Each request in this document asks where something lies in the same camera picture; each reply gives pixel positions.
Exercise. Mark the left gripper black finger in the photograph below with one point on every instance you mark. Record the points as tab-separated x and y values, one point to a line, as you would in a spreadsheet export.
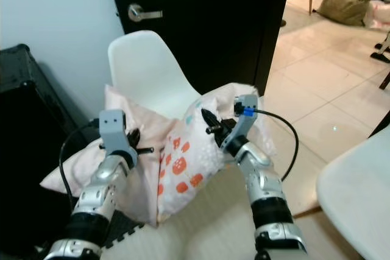
134	137

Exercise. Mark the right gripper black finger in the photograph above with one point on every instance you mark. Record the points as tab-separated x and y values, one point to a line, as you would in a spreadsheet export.
227	123
211	121

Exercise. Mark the white pillow orange print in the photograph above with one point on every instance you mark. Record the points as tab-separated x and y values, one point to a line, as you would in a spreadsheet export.
186	162

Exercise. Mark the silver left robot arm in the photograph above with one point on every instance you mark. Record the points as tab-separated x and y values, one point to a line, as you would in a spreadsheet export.
97	199

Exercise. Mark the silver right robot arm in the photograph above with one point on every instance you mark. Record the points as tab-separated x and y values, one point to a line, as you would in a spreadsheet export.
265	187

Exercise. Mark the large pale pink pillow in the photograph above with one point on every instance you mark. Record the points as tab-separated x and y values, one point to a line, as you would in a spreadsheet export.
82	168

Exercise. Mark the white plastic shell chair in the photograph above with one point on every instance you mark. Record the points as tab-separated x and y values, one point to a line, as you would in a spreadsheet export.
356	193
146	65

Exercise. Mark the black door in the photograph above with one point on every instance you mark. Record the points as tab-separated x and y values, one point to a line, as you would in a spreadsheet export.
207	28

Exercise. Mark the black equipment case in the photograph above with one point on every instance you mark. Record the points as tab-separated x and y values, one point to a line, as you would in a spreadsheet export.
30	150

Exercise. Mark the dark wooden table leg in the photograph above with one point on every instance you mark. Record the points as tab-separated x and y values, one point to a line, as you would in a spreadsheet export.
386	80

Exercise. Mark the grey stand black feet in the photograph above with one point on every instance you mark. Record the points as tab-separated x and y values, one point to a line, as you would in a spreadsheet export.
382	50

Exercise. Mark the white plastic bag red print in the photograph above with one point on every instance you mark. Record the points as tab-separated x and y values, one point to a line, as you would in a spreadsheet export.
379	14

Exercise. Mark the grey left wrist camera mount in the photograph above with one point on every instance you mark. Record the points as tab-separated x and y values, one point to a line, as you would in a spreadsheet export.
113	129

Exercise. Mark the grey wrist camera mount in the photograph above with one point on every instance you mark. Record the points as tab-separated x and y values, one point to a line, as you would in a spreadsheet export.
248	103
113	129

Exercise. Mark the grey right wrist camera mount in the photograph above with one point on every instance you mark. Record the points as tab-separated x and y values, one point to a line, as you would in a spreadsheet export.
248	103

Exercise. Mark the black door frame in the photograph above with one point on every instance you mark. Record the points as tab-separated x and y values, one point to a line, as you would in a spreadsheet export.
381	123

